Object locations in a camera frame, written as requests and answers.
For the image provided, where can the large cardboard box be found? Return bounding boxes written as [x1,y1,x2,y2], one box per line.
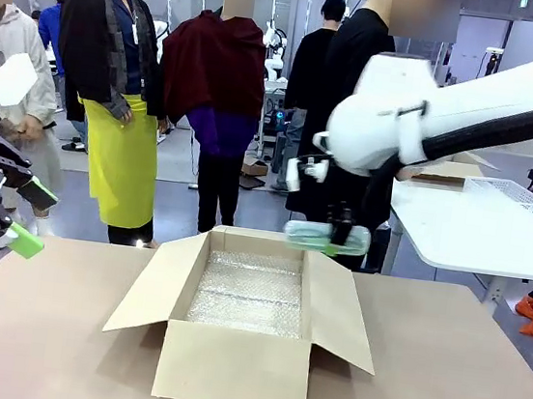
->
[94,212,391,399]

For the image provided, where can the person in black t-shirt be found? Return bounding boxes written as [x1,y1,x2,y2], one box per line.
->
[277,0,463,281]

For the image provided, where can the background metal workbench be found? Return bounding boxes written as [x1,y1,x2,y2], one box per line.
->
[256,75,292,149]

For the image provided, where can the flat black floor item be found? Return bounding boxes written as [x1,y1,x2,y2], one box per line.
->
[237,175,266,192]

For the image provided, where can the open cardboard box with wrap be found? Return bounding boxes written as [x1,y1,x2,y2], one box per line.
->
[412,147,501,192]

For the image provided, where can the person in blue hoodie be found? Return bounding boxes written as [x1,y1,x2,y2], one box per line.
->
[22,0,107,155]

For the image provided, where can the mint green glasses case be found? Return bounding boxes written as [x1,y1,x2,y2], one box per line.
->
[281,215,374,262]

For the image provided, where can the white plastic basket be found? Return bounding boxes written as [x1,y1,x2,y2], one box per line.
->
[461,174,533,221]

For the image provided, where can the person in black sweater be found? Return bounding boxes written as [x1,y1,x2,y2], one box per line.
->
[272,0,355,198]

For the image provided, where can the mannequin with yellow skirt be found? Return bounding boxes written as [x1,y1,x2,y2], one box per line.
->
[32,0,190,250]

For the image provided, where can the person in beige hoodie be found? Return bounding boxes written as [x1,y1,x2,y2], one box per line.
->
[0,0,87,257]

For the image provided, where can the small brown floor box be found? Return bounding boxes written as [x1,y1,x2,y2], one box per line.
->
[241,155,271,179]

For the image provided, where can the black arm cable sleeve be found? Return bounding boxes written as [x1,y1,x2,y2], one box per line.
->
[358,70,533,253]

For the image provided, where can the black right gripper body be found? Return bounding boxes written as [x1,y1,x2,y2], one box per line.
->
[322,199,359,246]

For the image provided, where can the mannequin with maroon shawl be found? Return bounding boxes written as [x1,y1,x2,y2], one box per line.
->
[140,0,277,241]

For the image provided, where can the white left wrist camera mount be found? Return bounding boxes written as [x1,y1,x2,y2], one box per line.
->
[0,49,42,112]

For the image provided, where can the clear bubble wrap lining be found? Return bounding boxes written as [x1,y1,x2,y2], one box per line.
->
[184,246,312,340]

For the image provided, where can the white side table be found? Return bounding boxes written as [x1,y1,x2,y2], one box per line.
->
[378,165,533,321]

